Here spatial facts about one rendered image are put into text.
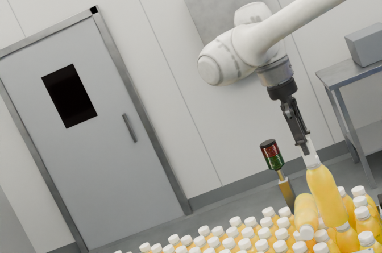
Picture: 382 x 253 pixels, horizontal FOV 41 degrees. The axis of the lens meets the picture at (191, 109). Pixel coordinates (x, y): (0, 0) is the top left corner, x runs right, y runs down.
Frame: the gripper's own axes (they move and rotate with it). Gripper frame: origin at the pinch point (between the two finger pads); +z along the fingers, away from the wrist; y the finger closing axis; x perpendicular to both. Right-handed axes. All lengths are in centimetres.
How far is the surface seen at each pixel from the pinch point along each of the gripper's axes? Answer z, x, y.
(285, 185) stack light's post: 26, 20, 47
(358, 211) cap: 25.5, -5.2, 9.9
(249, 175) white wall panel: 119, 112, 327
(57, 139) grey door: 11, 267, 297
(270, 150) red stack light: 11, 19, 46
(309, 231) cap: 21.6, 7.8, -1.0
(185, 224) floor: 133, 180, 292
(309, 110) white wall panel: 80, 36, 339
